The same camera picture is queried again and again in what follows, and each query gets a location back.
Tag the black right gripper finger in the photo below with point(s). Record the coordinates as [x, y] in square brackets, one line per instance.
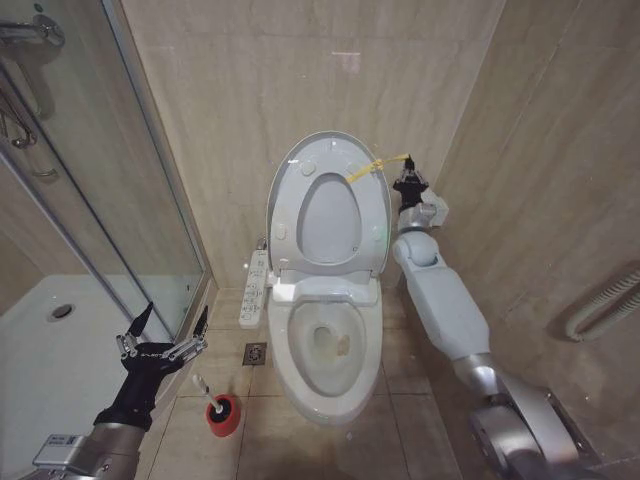
[417, 172]
[405, 172]

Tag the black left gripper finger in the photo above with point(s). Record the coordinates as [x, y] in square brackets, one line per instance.
[135, 334]
[199, 336]

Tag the white toilet seat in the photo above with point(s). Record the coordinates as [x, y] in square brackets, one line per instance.
[370, 220]

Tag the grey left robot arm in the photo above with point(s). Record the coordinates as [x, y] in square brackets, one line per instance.
[85, 450]

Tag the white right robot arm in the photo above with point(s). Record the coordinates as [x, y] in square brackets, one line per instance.
[450, 310]

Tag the red toilet brush holder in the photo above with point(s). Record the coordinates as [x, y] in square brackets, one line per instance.
[227, 420]

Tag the white toilet bowl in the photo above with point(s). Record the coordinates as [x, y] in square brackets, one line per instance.
[325, 360]

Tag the square metal floor drain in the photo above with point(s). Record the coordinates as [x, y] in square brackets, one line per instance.
[255, 353]

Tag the white bidet control panel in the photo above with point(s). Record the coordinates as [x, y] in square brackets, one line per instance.
[253, 290]

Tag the round shower tray drain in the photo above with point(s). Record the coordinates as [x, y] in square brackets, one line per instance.
[62, 311]

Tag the white shower tray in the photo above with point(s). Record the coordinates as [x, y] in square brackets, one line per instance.
[50, 360]

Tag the chrome water valve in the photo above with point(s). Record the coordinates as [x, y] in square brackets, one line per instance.
[260, 244]

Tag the glass shower door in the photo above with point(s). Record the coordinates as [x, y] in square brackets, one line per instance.
[115, 165]

